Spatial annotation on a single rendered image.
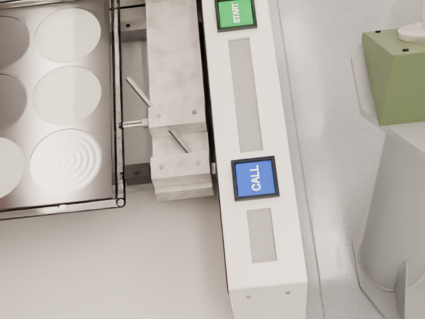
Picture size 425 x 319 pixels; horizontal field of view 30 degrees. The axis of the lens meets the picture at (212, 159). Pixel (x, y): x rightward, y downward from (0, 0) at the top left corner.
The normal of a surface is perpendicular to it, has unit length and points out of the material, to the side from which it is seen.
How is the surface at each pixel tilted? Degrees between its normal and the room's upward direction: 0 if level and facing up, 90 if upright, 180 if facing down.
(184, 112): 0
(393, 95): 90
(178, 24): 0
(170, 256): 0
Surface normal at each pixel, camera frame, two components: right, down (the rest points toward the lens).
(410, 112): 0.07, 0.88
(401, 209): -0.51, 0.78
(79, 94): -0.08, -0.47
